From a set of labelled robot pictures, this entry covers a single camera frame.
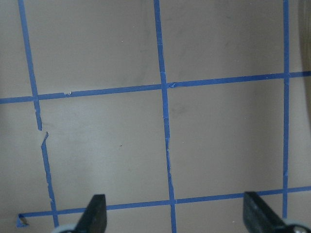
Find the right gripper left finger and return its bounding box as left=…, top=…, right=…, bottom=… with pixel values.
left=74, top=194, right=107, bottom=233

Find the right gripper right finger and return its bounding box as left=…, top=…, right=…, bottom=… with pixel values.
left=242, top=192, right=292, bottom=233

